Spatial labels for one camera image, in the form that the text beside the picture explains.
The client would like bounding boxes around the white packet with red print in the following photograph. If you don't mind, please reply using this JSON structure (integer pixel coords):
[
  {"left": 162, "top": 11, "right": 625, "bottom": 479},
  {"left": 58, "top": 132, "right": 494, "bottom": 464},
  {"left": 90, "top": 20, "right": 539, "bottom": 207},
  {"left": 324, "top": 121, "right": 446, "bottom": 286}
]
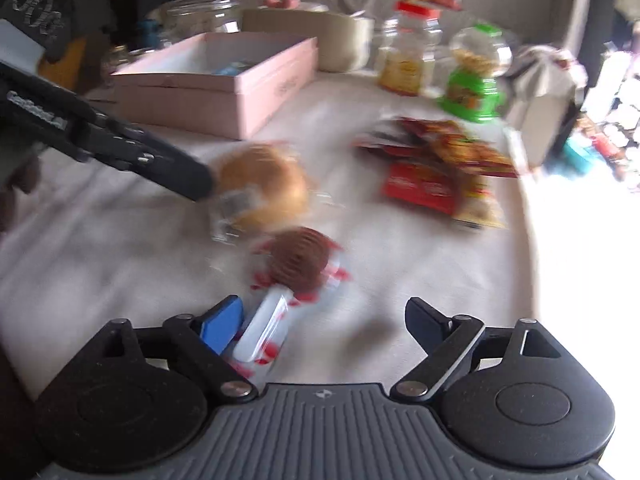
[{"left": 227, "top": 287, "right": 296, "bottom": 371}]

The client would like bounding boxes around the green candy dispenser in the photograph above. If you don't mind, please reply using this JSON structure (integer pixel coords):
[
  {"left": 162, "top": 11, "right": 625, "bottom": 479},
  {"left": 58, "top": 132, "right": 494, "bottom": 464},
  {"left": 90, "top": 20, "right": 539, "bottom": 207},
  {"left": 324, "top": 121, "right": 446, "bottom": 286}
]
[{"left": 437, "top": 24, "right": 513, "bottom": 124}]

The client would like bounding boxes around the yellow snack packet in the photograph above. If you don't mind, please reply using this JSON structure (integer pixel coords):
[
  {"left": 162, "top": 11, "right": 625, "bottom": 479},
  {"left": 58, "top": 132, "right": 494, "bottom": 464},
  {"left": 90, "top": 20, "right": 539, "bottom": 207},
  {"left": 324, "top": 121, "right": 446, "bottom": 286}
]
[{"left": 452, "top": 180, "right": 507, "bottom": 231}]

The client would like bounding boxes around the pink cardboard box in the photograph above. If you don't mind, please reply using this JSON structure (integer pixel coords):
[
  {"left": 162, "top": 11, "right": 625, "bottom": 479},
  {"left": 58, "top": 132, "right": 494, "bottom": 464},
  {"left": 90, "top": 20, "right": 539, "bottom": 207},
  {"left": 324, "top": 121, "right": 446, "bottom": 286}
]
[{"left": 110, "top": 31, "right": 319, "bottom": 141}]

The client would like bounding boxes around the plastic jar with red lid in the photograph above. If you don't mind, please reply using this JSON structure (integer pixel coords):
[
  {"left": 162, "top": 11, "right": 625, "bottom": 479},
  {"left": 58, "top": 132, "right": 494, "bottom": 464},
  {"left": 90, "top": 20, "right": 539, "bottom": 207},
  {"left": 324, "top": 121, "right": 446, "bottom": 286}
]
[{"left": 377, "top": 1, "right": 443, "bottom": 97}]

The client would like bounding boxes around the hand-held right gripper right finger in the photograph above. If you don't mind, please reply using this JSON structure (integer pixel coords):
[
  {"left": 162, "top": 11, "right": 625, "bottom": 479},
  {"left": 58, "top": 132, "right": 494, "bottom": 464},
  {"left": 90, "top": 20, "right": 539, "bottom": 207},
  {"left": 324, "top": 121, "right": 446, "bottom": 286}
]
[{"left": 389, "top": 297, "right": 563, "bottom": 403}]

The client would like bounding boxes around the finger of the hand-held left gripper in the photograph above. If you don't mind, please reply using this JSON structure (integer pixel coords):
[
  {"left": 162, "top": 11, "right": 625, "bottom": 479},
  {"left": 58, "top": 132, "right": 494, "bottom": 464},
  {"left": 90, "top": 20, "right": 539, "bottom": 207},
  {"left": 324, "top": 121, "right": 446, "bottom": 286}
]
[{"left": 87, "top": 114, "right": 217, "bottom": 202}]

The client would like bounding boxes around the grey sofa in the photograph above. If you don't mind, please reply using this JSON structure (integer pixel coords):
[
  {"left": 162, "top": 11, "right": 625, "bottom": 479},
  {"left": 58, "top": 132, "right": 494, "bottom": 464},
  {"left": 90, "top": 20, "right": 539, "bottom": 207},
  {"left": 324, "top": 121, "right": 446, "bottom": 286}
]
[{"left": 225, "top": 0, "right": 601, "bottom": 66}]

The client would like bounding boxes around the teal cup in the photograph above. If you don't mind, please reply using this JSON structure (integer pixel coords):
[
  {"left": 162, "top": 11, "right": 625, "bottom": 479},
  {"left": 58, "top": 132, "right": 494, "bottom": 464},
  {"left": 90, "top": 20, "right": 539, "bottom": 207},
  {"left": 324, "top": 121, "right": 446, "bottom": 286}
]
[{"left": 137, "top": 20, "right": 161, "bottom": 48}]

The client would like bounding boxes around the bread bun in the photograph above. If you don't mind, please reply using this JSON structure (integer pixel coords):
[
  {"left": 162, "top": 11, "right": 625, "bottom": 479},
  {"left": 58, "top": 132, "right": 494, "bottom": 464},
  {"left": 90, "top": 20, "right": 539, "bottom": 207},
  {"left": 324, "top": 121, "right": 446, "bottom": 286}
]
[{"left": 210, "top": 142, "right": 313, "bottom": 242}]

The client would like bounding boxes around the dark red snack packet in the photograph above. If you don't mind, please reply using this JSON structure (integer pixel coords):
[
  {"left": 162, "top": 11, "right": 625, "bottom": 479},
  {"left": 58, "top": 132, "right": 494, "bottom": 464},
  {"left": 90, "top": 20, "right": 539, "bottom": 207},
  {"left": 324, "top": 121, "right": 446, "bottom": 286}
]
[{"left": 352, "top": 117, "right": 441, "bottom": 162}]

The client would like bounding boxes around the round chocolate cake packet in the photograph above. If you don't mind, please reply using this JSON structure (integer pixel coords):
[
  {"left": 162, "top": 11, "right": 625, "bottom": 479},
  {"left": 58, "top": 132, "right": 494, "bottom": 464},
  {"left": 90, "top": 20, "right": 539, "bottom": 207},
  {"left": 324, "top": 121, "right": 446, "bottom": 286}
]
[{"left": 250, "top": 227, "right": 351, "bottom": 306}]

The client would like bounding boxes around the beige storage basket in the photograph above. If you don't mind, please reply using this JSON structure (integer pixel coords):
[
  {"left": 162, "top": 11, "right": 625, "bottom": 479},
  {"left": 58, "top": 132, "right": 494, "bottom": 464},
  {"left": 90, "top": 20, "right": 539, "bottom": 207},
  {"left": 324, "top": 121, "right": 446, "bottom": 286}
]
[{"left": 241, "top": 7, "right": 376, "bottom": 73}]

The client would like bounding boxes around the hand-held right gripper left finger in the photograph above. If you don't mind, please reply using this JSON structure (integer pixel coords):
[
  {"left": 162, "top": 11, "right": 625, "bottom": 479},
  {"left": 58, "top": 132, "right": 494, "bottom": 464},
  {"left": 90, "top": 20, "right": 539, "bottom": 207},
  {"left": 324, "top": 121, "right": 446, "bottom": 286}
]
[{"left": 97, "top": 295, "right": 258, "bottom": 403}]

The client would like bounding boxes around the blue snack packet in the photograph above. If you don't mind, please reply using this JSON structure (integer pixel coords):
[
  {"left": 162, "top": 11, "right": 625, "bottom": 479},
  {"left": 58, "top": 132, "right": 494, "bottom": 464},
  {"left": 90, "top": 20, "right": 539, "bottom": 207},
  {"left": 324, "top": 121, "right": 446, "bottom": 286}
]
[{"left": 215, "top": 61, "right": 258, "bottom": 77}]

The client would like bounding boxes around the orange packet with green stripe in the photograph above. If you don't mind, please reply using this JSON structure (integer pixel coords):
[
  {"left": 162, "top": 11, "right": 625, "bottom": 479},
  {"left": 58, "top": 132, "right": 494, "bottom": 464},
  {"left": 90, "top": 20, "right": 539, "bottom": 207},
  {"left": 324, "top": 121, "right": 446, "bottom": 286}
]
[{"left": 430, "top": 120, "right": 520, "bottom": 179}]

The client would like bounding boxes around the person's left hand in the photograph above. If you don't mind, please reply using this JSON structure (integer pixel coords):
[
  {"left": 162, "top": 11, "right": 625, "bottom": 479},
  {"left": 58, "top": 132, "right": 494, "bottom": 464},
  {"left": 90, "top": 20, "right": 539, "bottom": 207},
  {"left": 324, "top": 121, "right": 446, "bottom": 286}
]
[{"left": 0, "top": 155, "right": 43, "bottom": 233}]

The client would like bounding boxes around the glass jar with lid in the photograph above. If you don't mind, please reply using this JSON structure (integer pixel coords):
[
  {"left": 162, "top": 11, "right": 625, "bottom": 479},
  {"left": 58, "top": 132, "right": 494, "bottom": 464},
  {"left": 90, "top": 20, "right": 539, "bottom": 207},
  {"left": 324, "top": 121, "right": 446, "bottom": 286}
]
[{"left": 160, "top": 0, "right": 243, "bottom": 43}]

